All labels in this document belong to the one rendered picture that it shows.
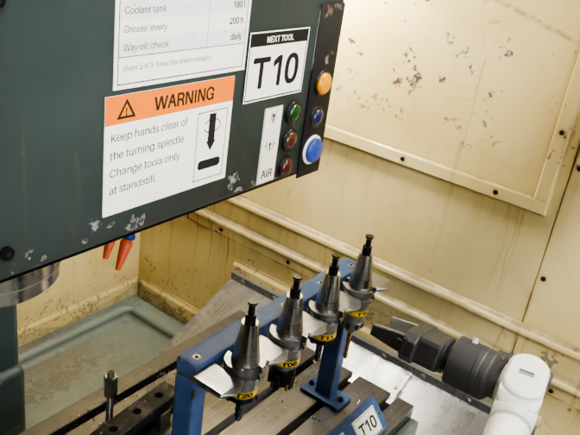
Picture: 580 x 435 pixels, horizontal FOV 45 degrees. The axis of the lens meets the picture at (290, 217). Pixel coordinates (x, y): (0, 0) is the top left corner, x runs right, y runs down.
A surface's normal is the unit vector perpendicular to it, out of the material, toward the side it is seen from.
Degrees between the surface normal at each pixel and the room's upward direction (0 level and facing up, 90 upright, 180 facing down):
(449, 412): 24
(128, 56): 90
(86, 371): 0
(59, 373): 0
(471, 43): 90
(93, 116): 90
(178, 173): 90
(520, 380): 5
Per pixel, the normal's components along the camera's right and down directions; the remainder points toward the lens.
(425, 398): -0.12, -0.71
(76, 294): 0.79, 0.35
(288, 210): -0.60, 0.26
